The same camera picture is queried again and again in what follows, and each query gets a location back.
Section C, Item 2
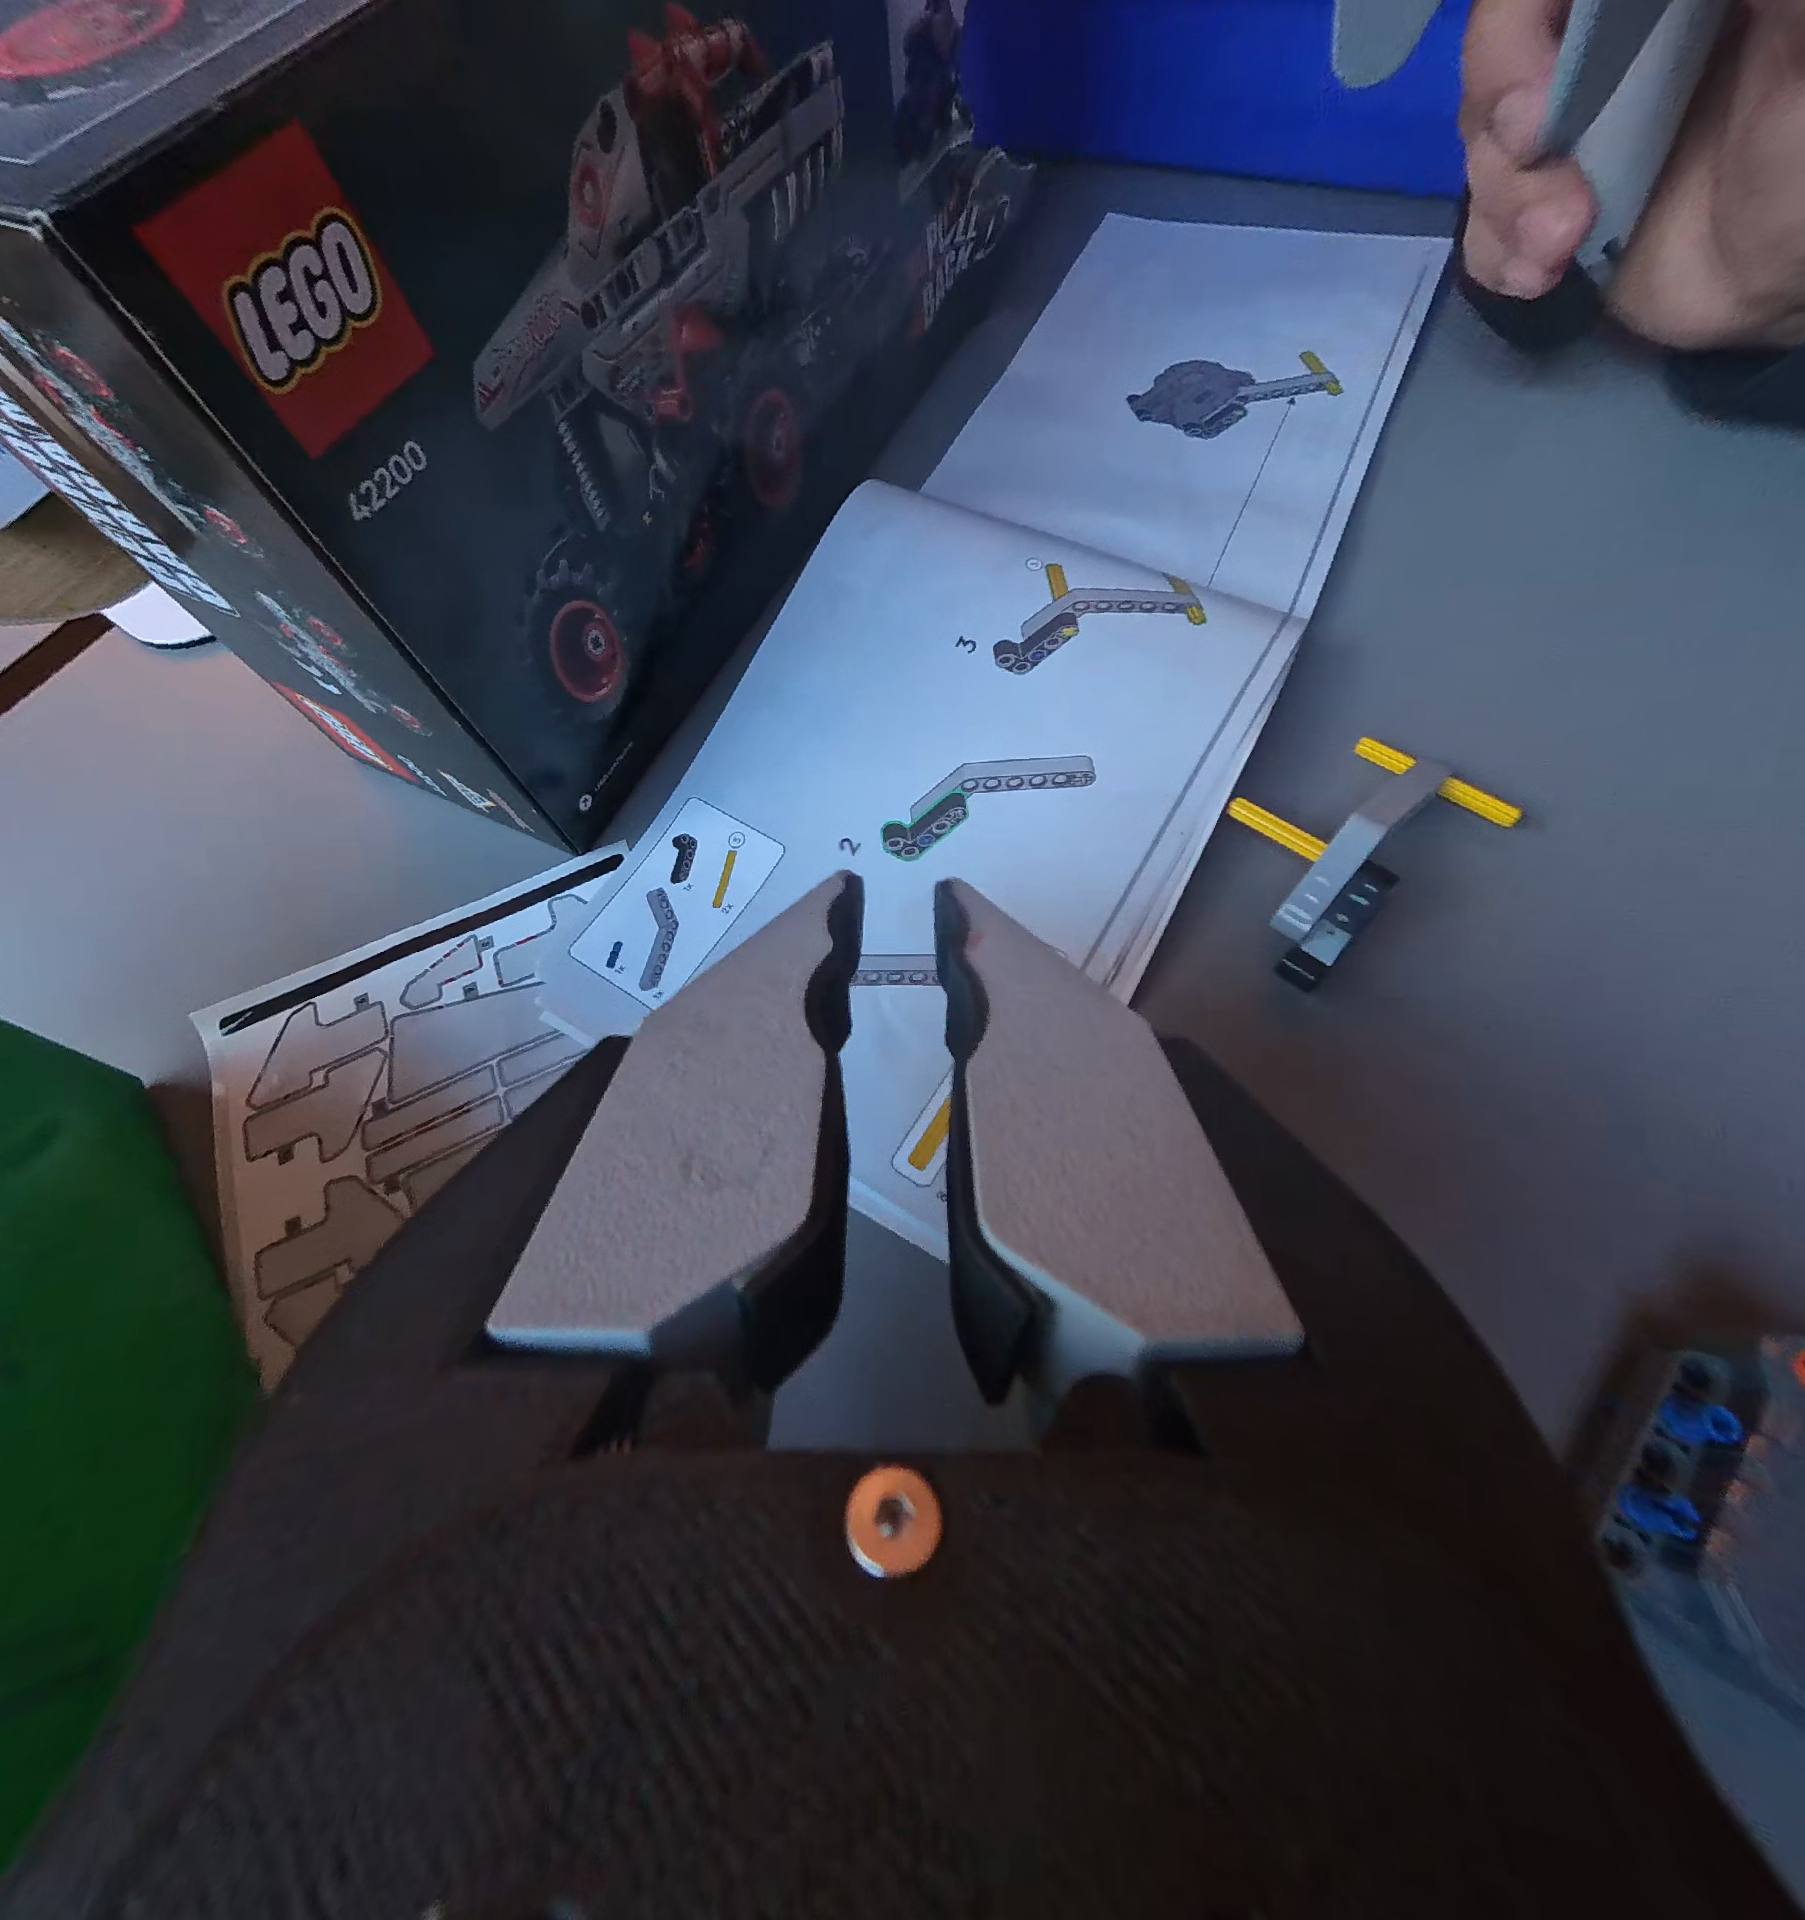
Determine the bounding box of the grey black beam yellow axle assembly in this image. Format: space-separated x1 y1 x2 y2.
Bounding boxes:
1226 734 1522 995

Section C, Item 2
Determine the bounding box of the white sticker sheet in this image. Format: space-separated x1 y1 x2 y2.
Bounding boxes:
188 845 636 1398

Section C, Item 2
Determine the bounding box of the person's right hand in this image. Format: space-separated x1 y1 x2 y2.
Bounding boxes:
1456 0 1805 353

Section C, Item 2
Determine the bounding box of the blue plastic bin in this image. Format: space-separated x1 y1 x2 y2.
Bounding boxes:
977 0 1476 203

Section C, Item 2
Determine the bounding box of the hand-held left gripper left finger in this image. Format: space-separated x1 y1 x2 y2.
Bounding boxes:
482 869 866 1398

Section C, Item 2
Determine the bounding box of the white instruction booklet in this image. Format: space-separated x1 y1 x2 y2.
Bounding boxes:
543 210 1458 1262

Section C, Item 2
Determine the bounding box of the black toy truck set box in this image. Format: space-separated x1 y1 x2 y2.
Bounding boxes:
0 0 1042 857

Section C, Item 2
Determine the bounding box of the round wooden board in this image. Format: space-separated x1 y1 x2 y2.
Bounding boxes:
0 501 148 627

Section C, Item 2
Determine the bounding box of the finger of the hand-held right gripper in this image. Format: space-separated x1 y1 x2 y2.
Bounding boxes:
1329 0 1447 87

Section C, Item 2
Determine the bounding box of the green plastic bin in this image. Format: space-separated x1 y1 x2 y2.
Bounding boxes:
0 990 267 1920

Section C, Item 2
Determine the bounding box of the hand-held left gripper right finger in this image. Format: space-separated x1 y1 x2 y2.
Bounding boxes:
932 876 1309 1433

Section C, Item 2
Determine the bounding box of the person's right forearm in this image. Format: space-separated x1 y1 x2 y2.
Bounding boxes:
1652 291 1805 451

